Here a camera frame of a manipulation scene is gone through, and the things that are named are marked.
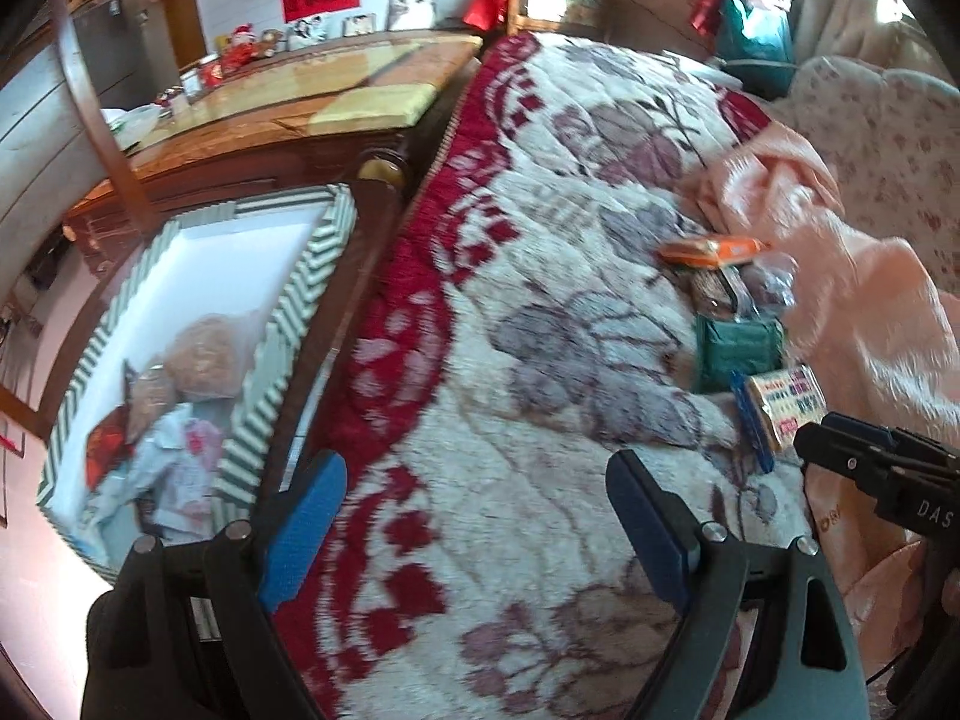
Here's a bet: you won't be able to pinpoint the blue white cracker pack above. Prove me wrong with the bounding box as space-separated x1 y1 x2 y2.
731 364 827 473

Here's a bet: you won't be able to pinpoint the dark green snack pack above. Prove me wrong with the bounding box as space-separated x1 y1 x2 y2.
693 314 786 394

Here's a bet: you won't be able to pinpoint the clear bag of nuts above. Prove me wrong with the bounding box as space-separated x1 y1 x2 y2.
163 312 260 401

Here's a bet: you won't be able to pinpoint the red snack packet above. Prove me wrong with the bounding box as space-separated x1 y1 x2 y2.
85 405 130 491

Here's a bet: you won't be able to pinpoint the clear plastic bag dark snacks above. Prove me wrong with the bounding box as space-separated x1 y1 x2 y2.
740 250 799 317

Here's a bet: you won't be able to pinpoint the orange cracker pack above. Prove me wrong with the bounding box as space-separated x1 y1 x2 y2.
658 234 768 270

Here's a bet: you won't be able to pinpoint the green striped white box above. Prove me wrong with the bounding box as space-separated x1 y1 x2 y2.
37 184 359 580

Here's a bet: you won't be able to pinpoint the green edged clear biscuit pack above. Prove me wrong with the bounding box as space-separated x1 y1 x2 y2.
688 266 755 320

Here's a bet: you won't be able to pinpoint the peach quilted blanket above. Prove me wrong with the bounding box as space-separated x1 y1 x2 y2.
682 122 958 673

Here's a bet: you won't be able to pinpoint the floral fleece blanket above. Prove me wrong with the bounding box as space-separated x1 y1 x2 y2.
275 33 807 718

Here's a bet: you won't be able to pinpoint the floral sofa cushion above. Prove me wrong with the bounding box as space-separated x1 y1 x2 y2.
763 57 960 294

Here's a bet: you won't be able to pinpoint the wooden glass-top cabinet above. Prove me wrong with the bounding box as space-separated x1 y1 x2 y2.
127 31 482 215

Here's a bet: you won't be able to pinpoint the wooden chair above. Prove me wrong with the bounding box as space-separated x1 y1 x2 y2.
2 0 160 296

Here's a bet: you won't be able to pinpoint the teal bag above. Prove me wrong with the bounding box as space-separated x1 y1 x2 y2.
715 0 797 99

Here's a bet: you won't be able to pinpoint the red santa figurine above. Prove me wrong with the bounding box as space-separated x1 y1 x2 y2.
220 23 259 75

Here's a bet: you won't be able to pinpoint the grey refrigerator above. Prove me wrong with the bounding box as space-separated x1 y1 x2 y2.
73 0 178 110

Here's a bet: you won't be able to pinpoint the framed photo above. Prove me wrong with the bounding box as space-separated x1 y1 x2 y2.
386 0 438 31

